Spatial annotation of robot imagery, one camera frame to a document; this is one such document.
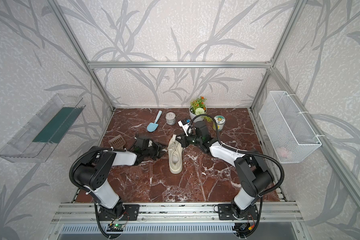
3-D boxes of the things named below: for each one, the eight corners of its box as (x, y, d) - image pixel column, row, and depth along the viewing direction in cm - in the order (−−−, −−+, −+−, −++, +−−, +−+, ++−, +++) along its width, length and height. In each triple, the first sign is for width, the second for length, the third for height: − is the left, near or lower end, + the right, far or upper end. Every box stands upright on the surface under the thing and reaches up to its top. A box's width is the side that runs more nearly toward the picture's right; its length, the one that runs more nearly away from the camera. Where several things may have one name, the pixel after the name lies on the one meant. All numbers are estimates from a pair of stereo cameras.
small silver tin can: (165, 124, 112) (164, 119, 107) (166, 117, 117) (165, 112, 112) (175, 124, 112) (174, 119, 107) (175, 117, 117) (175, 112, 112)
